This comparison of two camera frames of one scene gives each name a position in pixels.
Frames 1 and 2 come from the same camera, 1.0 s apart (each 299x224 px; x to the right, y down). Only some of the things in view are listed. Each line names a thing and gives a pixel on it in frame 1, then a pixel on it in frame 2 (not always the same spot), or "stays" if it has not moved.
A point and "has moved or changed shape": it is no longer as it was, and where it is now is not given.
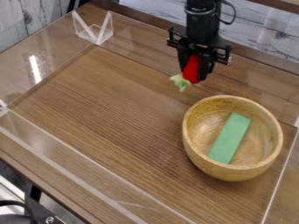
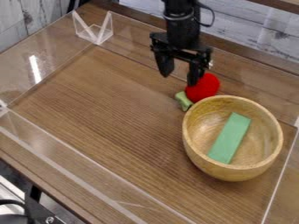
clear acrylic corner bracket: [93, 33] stays
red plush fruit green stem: [189, 75] has moved or changed shape
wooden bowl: [232, 134] stays
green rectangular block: [225, 146] stays
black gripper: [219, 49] to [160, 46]
